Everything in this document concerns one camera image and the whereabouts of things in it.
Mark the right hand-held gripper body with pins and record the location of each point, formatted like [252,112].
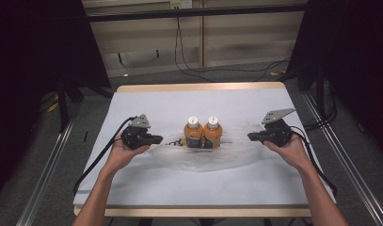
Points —
[278,130]

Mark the person's right hand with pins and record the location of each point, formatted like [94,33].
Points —
[289,153]

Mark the white wall socket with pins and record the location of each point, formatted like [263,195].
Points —
[181,3]

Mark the wooden table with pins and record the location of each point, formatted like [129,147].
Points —
[195,86]

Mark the clear plastic bag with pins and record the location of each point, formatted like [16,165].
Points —
[208,160]

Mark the person's left hand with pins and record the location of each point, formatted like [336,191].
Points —
[123,155]

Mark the black stand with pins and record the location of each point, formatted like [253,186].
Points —
[63,106]

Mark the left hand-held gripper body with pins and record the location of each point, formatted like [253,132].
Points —
[135,135]

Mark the black horizontal bar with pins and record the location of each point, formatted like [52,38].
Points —
[195,13]

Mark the metal floor rail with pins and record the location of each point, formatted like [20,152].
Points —
[44,175]
[349,163]

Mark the dark curtain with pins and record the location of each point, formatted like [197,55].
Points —
[35,62]
[355,62]

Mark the orange juice bottle white cap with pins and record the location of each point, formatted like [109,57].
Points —
[193,133]
[213,133]

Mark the white table cover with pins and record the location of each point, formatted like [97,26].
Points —
[195,188]

